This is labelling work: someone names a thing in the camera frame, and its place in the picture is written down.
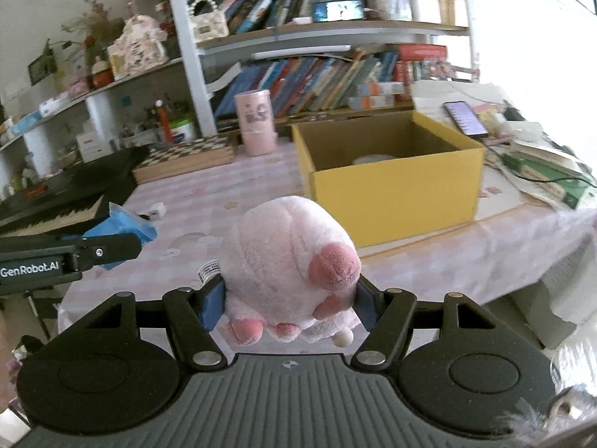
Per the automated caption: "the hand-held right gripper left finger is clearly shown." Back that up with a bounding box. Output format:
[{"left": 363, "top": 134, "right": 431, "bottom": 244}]
[{"left": 63, "top": 274, "right": 229, "bottom": 369}]

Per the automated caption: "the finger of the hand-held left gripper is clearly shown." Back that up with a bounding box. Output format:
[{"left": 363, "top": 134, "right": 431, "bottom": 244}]
[{"left": 70, "top": 232, "right": 142, "bottom": 271}]

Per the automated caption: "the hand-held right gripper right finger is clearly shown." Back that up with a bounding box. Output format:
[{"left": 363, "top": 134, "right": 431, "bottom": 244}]
[{"left": 351, "top": 274, "right": 521, "bottom": 370}]

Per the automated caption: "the blue plastic bag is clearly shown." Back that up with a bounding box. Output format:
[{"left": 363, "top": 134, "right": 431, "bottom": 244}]
[{"left": 81, "top": 202, "right": 157, "bottom": 271}]

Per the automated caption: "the pink plush toy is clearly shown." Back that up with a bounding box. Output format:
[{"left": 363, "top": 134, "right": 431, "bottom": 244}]
[{"left": 198, "top": 195, "right": 363, "bottom": 348}]

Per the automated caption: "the yellow cardboard box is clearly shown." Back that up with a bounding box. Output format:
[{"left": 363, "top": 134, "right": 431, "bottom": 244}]
[{"left": 290, "top": 111, "right": 487, "bottom": 249}]

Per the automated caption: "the black electronic keyboard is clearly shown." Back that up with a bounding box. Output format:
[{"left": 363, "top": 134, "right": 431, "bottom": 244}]
[{"left": 0, "top": 147, "right": 150, "bottom": 236}]

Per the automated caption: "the white box red label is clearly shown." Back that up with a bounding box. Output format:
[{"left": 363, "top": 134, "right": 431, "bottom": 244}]
[{"left": 76, "top": 131, "right": 113, "bottom": 162}]

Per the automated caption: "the pink checked tablecloth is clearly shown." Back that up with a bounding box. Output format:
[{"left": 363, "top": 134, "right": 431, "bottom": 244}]
[{"left": 56, "top": 142, "right": 597, "bottom": 337}]

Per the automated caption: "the wooden chessboard box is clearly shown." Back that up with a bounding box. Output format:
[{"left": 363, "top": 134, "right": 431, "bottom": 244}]
[{"left": 132, "top": 134, "right": 236, "bottom": 184}]

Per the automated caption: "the red marker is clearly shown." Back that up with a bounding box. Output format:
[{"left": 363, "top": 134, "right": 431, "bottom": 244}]
[{"left": 156, "top": 99, "right": 173, "bottom": 143}]

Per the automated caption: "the white jar green lid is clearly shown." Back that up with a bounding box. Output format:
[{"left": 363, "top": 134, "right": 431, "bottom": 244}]
[{"left": 167, "top": 114, "right": 197, "bottom": 143}]

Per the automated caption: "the white round disc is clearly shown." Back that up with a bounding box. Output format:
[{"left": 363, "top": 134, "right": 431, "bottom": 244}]
[{"left": 352, "top": 153, "right": 395, "bottom": 166}]

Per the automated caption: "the small red bottle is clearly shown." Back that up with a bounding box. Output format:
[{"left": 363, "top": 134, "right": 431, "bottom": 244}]
[{"left": 91, "top": 56, "right": 114, "bottom": 88}]

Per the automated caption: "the pink printed cup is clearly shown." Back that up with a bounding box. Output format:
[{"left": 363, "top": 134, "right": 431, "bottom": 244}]
[{"left": 234, "top": 88, "right": 277, "bottom": 157}]

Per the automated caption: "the dark framed picture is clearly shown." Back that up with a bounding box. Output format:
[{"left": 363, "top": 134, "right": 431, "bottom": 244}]
[{"left": 28, "top": 53, "right": 57, "bottom": 85}]

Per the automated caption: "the floral pink bag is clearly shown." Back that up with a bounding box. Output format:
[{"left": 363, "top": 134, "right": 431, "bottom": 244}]
[{"left": 108, "top": 15, "right": 169, "bottom": 80}]

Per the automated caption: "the white shelf unit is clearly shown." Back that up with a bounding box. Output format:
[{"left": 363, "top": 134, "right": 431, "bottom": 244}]
[{"left": 0, "top": 0, "right": 472, "bottom": 159}]

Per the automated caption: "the smartphone with lit screen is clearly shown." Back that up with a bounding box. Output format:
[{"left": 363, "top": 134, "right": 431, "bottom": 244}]
[{"left": 443, "top": 101, "right": 490, "bottom": 139}]

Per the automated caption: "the stack of green books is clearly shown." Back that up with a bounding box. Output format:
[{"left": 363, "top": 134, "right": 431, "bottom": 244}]
[{"left": 501, "top": 137, "right": 597, "bottom": 211}]

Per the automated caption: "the dried flower bunch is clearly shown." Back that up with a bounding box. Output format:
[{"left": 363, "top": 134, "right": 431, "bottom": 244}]
[{"left": 63, "top": 0, "right": 124, "bottom": 47}]

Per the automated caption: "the stack of white papers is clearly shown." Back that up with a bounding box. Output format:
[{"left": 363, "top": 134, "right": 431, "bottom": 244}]
[{"left": 410, "top": 79, "right": 504, "bottom": 117}]

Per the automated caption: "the long row of books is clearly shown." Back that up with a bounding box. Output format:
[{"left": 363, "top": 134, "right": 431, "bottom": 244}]
[{"left": 215, "top": 44, "right": 448, "bottom": 117}]

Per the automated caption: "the white quilted handbag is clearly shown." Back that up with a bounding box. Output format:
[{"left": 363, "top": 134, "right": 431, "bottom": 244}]
[{"left": 189, "top": 0, "right": 230, "bottom": 42}]

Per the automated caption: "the black cable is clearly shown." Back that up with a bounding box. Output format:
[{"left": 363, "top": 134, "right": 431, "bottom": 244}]
[{"left": 485, "top": 147, "right": 597, "bottom": 185}]

